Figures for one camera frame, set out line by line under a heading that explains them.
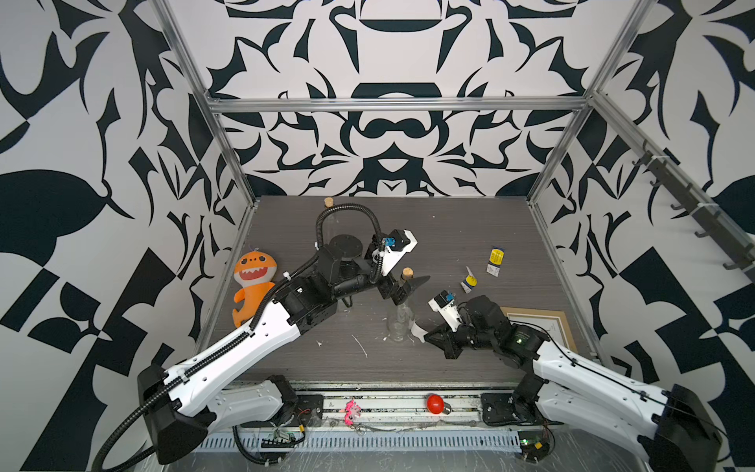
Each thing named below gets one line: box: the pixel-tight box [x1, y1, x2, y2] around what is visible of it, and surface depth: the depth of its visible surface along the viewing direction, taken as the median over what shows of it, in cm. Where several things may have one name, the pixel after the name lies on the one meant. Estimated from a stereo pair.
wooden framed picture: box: [499, 306, 580, 354], surface depth 90 cm
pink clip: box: [338, 399, 362, 427], surface depth 76 cm
